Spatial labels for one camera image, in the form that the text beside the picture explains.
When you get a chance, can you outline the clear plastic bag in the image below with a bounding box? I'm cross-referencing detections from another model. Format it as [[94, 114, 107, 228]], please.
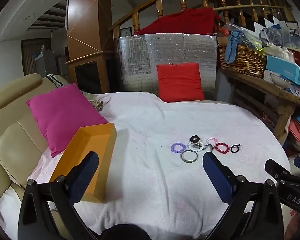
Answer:
[[259, 27, 282, 48]]

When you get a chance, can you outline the wooden pillar cabinet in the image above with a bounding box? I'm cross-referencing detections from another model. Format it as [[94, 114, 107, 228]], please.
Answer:
[[65, 0, 115, 93]]

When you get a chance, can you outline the red pillow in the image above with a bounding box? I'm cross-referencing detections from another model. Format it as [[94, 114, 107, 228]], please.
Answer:
[[156, 62, 205, 103]]

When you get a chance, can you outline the grey metal bangle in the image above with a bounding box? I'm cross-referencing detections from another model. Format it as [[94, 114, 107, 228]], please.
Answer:
[[180, 149, 198, 163]]

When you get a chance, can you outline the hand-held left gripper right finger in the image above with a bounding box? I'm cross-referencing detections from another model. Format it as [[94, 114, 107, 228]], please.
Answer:
[[202, 151, 284, 240]]

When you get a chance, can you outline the red bead bracelet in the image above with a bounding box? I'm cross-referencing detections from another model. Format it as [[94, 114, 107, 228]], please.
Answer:
[[214, 142, 230, 155]]

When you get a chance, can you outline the magenta pillow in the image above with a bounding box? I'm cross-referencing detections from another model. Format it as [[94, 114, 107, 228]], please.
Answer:
[[26, 83, 109, 158]]

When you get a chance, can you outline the red blanket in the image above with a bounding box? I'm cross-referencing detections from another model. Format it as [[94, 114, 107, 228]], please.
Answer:
[[134, 7, 222, 36]]

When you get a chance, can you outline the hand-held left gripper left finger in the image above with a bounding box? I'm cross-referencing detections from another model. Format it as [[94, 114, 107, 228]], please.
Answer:
[[17, 151, 100, 240]]

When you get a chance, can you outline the orange box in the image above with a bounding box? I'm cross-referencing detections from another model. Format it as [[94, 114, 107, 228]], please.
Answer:
[[49, 123, 117, 204]]

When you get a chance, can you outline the blue cloth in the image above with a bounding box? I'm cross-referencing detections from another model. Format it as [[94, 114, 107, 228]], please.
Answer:
[[226, 31, 244, 64]]

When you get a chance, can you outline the wooden side table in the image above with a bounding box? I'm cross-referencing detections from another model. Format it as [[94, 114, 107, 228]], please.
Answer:
[[220, 66, 300, 143]]

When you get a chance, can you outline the wooden stair railing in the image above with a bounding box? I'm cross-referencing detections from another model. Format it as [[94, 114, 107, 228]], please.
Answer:
[[109, 0, 294, 39]]

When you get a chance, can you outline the white bead bracelet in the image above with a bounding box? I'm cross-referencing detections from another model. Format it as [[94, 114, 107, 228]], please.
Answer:
[[187, 140, 204, 152]]

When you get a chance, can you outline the purple bead bracelet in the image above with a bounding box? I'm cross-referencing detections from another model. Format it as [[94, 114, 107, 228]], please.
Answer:
[[170, 142, 185, 153]]

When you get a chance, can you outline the silver insulation panel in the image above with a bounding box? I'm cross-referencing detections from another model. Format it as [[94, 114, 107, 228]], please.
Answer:
[[114, 32, 217, 102]]

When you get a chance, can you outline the beige leather sofa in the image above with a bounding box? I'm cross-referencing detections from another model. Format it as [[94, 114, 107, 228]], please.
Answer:
[[0, 74, 73, 240]]

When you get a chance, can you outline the blue shoe box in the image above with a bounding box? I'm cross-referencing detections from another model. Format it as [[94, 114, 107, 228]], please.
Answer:
[[265, 55, 300, 87]]

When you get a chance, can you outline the white bowl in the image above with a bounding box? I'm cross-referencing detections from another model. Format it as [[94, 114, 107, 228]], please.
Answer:
[[271, 73, 292, 89]]

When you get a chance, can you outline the patterned crumpled cloth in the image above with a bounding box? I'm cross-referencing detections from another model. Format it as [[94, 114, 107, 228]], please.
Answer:
[[90, 99, 111, 111]]

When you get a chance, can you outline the pale pink embossed blanket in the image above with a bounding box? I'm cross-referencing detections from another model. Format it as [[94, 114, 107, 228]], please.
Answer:
[[27, 92, 290, 240]]

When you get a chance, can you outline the clear plastic storage box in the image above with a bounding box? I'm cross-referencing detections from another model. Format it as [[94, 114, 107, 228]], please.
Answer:
[[280, 21, 300, 53]]

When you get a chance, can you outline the wicker basket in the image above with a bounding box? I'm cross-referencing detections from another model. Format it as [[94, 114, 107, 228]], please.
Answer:
[[217, 44, 267, 78]]

